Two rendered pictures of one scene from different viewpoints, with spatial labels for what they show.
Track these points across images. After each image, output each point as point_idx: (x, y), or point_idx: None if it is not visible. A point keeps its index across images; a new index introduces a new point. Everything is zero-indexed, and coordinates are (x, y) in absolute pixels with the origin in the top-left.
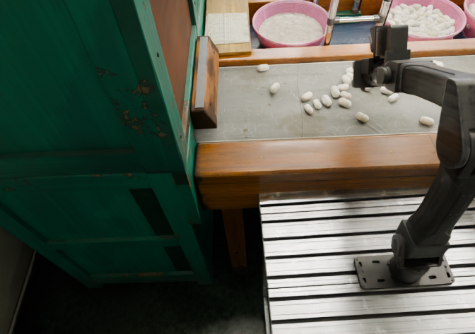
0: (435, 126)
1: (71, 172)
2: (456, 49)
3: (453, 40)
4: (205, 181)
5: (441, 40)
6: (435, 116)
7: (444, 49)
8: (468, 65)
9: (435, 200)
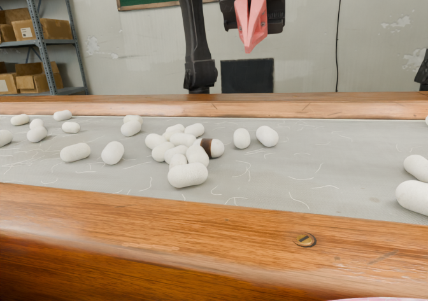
0: (418, 125)
1: None
2: (327, 215)
3: (322, 266)
4: None
5: (418, 286)
6: (418, 132)
7: (399, 224)
8: (276, 202)
9: None
